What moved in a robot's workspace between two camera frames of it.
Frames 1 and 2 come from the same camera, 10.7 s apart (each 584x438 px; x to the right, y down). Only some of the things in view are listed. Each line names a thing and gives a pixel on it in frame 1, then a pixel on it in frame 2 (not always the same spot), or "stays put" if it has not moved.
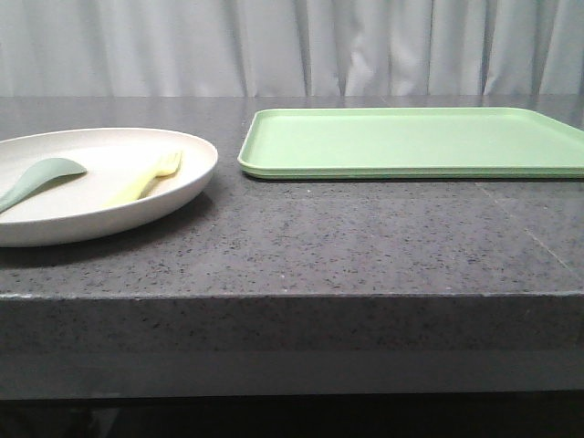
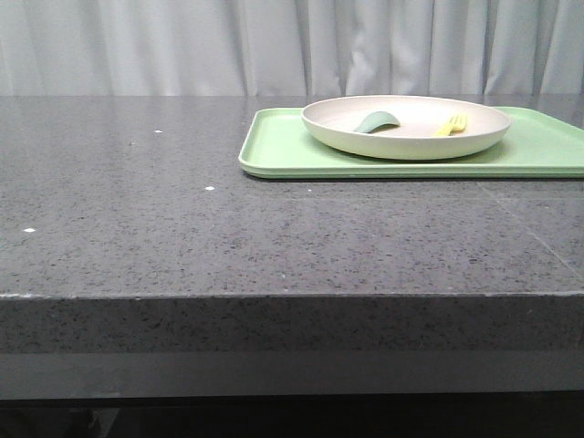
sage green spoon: (36, 175) -> (375, 119)
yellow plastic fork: (166, 165) -> (456, 124)
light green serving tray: (412, 142) stays put
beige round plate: (74, 207) -> (332, 124)
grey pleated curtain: (291, 47) stays put
